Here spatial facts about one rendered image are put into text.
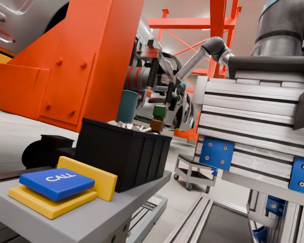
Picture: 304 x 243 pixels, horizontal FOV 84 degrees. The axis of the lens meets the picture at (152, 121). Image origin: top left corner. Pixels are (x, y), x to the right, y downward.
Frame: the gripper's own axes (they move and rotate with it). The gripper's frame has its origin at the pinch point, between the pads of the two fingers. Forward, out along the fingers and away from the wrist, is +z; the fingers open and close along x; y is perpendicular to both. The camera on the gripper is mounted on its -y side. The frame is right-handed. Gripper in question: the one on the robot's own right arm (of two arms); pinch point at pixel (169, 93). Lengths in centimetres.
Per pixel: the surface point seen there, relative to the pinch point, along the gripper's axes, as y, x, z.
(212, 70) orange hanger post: 161, -5, -348
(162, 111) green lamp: -19, 15, 53
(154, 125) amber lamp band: -24, 13, 53
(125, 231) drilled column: -49, 19, 71
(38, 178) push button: -35, 12, 91
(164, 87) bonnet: 90, -115, -325
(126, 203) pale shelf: -38, 22, 82
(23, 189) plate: -37, 11, 91
